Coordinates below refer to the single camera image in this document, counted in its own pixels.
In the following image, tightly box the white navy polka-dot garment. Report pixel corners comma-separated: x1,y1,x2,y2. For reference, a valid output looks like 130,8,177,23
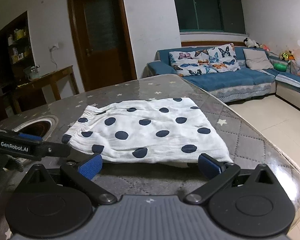
62,98,231,165

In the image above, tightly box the grey gloved left hand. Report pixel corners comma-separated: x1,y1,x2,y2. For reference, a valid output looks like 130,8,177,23
0,153,24,172

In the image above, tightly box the round black induction cooktop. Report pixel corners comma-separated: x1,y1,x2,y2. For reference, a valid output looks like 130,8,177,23
13,115,59,140

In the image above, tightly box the grey star quilted table cover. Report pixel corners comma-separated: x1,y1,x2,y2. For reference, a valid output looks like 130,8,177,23
0,74,300,239

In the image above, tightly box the wooden side table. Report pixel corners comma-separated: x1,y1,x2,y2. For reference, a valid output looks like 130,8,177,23
12,66,79,114

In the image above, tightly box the glass pitcher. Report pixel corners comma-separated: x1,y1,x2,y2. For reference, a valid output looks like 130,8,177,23
24,65,40,80

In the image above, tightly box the dark wooden shelf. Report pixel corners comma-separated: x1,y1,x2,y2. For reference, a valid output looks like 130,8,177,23
0,12,34,121

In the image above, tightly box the blue corner sofa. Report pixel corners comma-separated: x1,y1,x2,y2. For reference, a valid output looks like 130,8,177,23
144,45,300,109

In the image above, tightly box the butterfly print cushion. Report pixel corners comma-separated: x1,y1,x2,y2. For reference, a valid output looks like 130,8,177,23
169,43,240,77

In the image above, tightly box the beige throw pillow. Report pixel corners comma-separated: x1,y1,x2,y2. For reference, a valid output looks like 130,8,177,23
243,49,274,70

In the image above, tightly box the brown wooden door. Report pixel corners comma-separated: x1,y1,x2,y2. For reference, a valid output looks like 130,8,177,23
67,0,137,92

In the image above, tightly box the panda plush toy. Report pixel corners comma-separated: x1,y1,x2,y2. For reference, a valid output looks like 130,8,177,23
243,37,260,48

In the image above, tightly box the colourful toy pile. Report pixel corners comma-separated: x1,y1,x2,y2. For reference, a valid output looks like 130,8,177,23
279,50,295,61

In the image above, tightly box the dark green window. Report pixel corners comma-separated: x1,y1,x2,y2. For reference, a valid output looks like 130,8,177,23
174,0,245,34

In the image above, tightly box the wall socket with cord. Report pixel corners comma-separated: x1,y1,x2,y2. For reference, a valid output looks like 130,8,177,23
49,43,59,70

